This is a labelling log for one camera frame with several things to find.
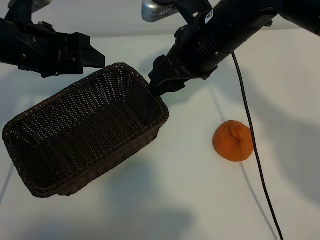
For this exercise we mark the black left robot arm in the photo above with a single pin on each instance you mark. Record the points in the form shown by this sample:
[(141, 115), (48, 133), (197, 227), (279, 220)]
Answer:
[(6, 42)]

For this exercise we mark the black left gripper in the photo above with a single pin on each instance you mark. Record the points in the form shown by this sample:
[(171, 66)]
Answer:
[(40, 47)]

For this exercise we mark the dark brown woven basket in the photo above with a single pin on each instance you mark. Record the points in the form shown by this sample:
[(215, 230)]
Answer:
[(87, 130)]

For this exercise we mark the orange mandarin fruit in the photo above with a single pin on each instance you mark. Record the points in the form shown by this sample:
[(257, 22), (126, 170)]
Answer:
[(232, 145)]

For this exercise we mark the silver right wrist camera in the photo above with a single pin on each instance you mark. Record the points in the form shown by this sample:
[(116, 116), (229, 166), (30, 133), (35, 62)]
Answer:
[(157, 11)]

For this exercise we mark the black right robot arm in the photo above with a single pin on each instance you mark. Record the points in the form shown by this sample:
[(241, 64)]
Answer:
[(240, 25)]

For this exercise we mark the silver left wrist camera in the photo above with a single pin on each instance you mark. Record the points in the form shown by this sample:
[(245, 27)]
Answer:
[(41, 4)]

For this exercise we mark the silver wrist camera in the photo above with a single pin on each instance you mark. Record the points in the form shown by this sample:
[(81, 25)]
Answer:
[(157, 11), (41, 4)]

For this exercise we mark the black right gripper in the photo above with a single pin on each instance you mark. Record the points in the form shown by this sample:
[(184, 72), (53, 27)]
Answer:
[(190, 60)]

